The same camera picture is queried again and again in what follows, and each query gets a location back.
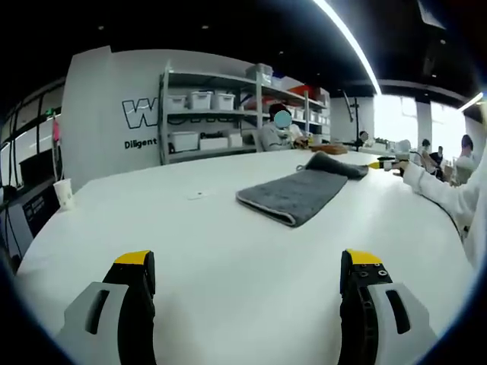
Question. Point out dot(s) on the grey towel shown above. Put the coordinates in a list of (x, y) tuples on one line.
[(293, 194)]

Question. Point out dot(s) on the person's right hand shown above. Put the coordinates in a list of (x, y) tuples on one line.
[(400, 170)]

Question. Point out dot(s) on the brown wicker basket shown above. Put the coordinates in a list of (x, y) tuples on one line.
[(329, 149)]

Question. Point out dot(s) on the black tripod stand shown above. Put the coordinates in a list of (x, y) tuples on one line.
[(355, 118)]

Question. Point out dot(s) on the short ceiling light strip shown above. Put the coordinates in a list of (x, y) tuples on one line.
[(472, 102)]

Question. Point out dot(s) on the long ceiling light strip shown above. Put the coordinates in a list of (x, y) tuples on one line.
[(350, 42)]

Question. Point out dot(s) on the dark cabinet with white label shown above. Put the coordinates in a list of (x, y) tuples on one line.
[(34, 213)]

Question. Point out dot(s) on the white paper cup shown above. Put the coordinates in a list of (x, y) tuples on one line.
[(64, 194)]

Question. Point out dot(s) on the small white table label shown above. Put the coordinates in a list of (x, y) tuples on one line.
[(198, 195)]

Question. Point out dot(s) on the grey metal shelf rack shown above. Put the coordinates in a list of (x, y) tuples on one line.
[(213, 114)]

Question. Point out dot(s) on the group of white storage bins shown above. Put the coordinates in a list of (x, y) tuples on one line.
[(201, 99)]

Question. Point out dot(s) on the pink hanging item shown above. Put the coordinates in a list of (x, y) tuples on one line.
[(56, 127)]

